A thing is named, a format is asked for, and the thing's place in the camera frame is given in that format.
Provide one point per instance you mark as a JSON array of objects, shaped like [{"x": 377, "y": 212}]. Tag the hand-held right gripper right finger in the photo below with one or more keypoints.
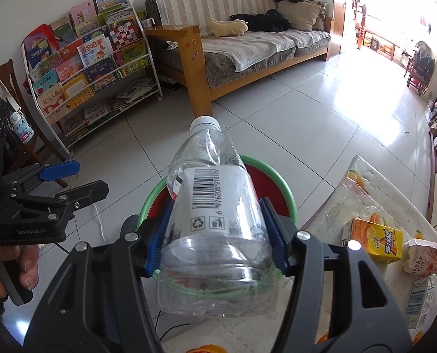
[{"x": 273, "y": 235}]

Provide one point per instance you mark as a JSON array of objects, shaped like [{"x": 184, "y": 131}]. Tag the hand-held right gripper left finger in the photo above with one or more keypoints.
[{"x": 156, "y": 242}]

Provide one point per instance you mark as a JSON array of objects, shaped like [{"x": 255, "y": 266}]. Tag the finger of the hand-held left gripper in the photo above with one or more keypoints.
[
  {"x": 86, "y": 193},
  {"x": 60, "y": 171}
]

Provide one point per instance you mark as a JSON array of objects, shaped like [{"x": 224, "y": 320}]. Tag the green red plastic basin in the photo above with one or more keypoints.
[{"x": 270, "y": 184}]

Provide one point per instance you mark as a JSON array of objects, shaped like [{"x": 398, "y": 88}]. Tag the clear plastic bottle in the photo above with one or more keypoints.
[{"x": 211, "y": 206}]

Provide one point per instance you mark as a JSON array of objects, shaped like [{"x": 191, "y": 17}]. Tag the person's left hand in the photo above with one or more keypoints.
[{"x": 29, "y": 268}]

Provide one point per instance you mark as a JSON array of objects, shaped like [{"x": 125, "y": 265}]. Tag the dark wooden chair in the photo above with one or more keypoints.
[{"x": 38, "y": 150}]

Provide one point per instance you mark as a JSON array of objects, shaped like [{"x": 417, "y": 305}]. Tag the white blue water bottle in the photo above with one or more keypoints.
[{"x": 22, "y": 128}]

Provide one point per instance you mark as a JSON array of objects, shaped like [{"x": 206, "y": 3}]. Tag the yellow drink carton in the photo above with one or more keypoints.
[{"x": 373, "y": 241}]

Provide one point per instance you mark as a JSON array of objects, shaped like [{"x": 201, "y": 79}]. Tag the row of picture books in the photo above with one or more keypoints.
[{"x": 90, "y": 55}]

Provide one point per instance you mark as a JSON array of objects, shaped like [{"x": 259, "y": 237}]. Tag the pink snack box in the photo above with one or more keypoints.
[{"x": 428, "y": 257}]

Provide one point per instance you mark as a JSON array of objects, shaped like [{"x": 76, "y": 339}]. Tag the small white blue carton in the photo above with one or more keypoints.
[{"x": 420, "y": 301}]

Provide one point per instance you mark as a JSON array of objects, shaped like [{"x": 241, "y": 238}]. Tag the wooden sofa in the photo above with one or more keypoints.
[{"x": 218, "y": 70}]

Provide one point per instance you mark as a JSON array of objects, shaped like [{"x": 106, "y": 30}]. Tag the white seat throw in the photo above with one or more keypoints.
[{"x": 262, "y": 44}]

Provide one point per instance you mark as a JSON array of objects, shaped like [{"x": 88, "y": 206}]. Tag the cream plush toy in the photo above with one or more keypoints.
[{"x": 226, "y": 27}]

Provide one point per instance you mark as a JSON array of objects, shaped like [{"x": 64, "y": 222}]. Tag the striped sofa cover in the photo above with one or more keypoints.
[{"x": 203, "y": 2}]

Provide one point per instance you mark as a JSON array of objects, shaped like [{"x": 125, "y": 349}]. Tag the beige cushion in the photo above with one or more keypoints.
[{"x": 301, "y": 14}]

